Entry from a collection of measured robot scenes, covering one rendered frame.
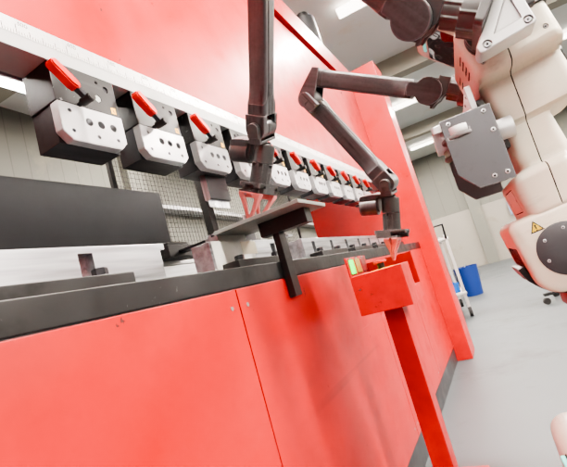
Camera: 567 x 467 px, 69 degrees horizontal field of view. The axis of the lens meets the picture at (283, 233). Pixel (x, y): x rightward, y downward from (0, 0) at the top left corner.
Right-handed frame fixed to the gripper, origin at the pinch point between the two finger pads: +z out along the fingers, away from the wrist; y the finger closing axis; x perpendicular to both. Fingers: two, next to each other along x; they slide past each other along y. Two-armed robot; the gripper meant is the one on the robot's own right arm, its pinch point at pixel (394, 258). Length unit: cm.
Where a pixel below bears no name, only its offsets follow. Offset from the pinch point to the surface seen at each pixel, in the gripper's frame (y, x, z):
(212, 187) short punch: 42, 40, -24
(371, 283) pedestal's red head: 3.5, 15.0, 6.6
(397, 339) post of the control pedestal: -1.5, 7.9, 24.6
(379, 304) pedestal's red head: 1.7, 15.0, 12.9
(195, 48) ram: 50, 34, -69
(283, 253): 20.1, 38.7, -3.7
